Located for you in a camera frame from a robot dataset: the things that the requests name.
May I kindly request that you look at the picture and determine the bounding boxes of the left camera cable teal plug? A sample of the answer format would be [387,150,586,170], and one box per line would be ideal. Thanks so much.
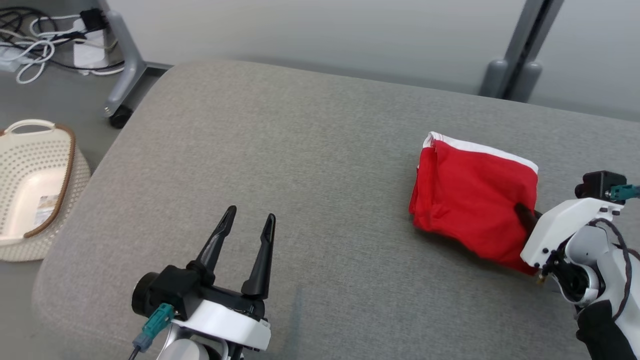
[129,302,176,360]

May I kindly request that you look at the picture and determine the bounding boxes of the long white power strip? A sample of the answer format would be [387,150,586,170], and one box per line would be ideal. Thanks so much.
[0,45,31,72]

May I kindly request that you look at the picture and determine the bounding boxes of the paper label in basket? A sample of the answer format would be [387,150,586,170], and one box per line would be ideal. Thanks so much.
[34,195,60,226]

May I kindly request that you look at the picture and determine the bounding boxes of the right camera cable teal plug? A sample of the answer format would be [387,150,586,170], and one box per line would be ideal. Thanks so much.
[590,184,640,321]

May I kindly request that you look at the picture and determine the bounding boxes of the grey partition post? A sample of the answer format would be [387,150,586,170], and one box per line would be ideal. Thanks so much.
[500,0,566,101]

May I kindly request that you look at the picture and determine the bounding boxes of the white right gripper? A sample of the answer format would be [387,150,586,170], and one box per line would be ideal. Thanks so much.
[514,198,627,272]

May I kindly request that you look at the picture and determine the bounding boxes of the red shorts with white stripe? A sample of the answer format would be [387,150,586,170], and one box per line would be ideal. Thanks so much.
[408,131,540,276]

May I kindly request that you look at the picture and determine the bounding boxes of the white power box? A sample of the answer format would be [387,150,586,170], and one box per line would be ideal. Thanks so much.
[74,27,108,68]

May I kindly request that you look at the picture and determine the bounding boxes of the cream perforated laundry basket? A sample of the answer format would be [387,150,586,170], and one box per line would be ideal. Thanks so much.
[0,119,92,263]

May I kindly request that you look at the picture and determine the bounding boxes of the grey rounded post foot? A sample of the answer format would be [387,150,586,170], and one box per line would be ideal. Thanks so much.
[509,61,543,103]
[479,59,510,98]

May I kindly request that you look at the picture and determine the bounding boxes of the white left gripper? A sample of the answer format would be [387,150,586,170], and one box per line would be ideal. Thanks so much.
[171,205,277,351]

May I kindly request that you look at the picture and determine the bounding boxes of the white looped cable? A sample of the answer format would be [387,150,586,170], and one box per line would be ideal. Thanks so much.
[0,14,126,85]

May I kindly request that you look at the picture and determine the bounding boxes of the black caster wheel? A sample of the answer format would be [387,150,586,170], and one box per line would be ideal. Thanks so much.
[109,105,134,130]

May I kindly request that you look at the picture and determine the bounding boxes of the black power adapter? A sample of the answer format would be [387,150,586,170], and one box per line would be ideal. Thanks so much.
[80,8,108,33]

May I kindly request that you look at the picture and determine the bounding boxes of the camera cable teal plug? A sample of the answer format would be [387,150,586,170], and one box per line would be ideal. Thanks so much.
[590,184,640,321]
[129,302,176,360]

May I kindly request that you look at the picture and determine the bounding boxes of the grey partition leg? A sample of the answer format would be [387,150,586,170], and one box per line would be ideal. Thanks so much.
[97,0,173,117]

